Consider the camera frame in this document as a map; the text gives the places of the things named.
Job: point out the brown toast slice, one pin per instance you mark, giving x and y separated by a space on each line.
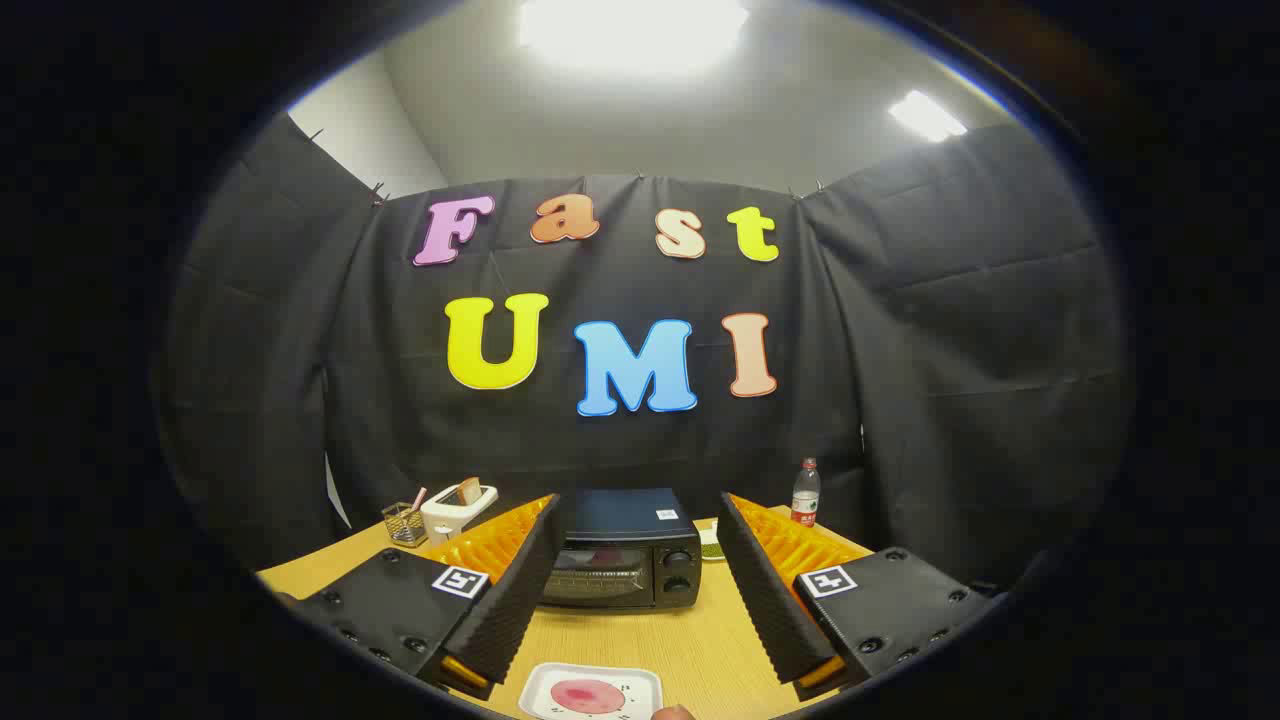
469 490

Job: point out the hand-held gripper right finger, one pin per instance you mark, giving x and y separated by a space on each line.
770 600

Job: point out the black toaster oven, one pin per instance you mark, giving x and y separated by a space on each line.
620 515

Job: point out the large ceiling light panel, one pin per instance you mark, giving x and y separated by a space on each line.
630 30

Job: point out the white divided snack dish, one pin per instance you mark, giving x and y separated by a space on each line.
711 550

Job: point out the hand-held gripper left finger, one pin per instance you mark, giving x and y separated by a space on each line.
515 610

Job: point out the red label water bottle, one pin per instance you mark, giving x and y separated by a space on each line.
805 500

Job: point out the white square plate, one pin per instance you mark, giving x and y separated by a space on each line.
545 690

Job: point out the small ceiling light panel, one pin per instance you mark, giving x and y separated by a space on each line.
925 115

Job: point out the white pop-up toaster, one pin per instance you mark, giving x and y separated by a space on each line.
445 518

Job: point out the pink ham slice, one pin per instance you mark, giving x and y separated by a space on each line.
588 696

